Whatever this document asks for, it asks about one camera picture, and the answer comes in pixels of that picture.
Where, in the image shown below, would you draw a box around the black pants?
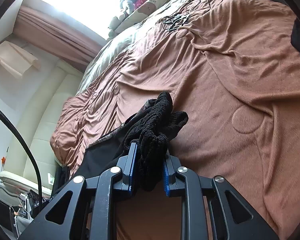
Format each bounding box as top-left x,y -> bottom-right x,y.
50,91 -> 189,191

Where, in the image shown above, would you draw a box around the cream padded headboard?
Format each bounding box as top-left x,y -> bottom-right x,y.
0,61 -> 83,196

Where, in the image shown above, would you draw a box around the brown bed blanket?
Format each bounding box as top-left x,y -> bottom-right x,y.
56,0 -> 300,239

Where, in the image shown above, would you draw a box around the beige duvet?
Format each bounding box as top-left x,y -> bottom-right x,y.
77,0 -> 188,94

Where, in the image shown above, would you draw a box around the pink curtain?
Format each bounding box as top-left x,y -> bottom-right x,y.
13,6 -> 102,72

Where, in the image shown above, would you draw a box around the beige hanging cloth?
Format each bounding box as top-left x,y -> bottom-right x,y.
0,41 -> 41,79

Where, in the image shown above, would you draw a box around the black clothes hangers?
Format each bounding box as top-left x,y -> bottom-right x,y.
155,0 -> 224,33

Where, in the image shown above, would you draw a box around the black cable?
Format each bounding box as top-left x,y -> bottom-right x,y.
0,103 -> 44,212

